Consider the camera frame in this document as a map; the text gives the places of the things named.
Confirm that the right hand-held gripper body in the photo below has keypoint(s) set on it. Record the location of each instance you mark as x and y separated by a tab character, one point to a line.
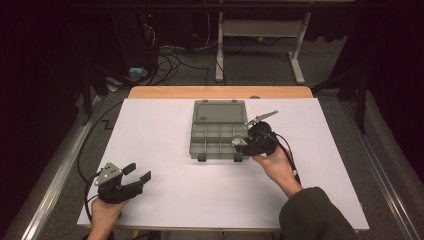
261	141

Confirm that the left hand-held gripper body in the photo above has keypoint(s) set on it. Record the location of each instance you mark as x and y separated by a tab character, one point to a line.
115	193

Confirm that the grey transparent compartment box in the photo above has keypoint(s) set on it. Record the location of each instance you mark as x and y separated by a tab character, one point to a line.
218	133

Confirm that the person's left hand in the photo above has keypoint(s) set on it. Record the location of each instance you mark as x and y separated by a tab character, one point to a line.
105	216

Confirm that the person's right hand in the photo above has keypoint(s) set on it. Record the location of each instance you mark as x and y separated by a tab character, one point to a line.
278	170

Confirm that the white board sheet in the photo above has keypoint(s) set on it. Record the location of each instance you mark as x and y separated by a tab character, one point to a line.
173	200

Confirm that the grey round table grommet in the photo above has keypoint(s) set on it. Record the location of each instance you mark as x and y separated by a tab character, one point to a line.
255	97

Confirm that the black metal stand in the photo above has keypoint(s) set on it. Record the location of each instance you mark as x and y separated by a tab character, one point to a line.
87	96
360	103

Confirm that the small blue packet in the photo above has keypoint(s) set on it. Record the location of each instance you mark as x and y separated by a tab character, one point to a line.
138	72

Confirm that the small yellow ball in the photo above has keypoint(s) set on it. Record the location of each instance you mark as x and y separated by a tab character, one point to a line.
260	39

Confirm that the black computer tower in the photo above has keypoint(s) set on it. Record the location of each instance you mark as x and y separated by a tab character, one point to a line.
135	40

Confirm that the aluminium rail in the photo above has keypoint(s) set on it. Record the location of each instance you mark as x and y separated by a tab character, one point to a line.
383	180
50	186

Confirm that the white metal desk frame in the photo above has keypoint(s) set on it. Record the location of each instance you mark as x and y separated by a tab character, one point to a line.
263	28

